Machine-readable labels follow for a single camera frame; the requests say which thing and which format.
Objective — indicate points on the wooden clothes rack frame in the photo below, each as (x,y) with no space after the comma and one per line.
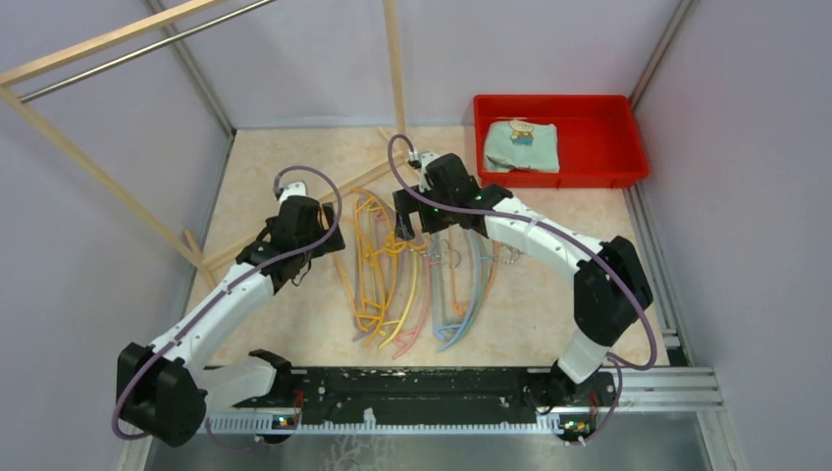
(62,233)

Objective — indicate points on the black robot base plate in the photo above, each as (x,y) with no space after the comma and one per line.
(488,396)

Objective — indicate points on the blue wire hanger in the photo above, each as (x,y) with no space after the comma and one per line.
(463,274)

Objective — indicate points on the white cable duct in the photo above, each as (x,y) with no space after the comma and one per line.
(264,423)

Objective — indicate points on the orange plastic hanger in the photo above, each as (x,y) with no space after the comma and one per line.
(387,296)
(371,289)

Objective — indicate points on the yellow wire hanger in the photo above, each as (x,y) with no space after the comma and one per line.
(399,323)

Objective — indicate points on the red plastic bin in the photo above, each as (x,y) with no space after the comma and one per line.
(598,142)

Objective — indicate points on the pink wire hanger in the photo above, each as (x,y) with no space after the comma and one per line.
(405,339)

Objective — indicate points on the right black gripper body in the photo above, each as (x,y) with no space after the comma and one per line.
(433,218)

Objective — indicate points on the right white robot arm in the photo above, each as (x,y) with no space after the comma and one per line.
(610,288)

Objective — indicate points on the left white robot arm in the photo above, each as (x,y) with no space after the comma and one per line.
(166,389)

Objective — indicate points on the purple wire hanger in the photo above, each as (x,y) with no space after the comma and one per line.
(400,299)

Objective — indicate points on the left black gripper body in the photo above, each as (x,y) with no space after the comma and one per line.
(335,244)

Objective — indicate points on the green wire hanger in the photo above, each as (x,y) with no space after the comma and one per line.
(452,317)

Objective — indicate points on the metal hanging rod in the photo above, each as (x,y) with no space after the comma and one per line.
(111,39)

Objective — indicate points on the light green folded garment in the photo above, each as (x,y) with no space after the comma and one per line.
(517,145)

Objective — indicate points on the aluminium frame rail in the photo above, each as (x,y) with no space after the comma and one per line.
(667,389)

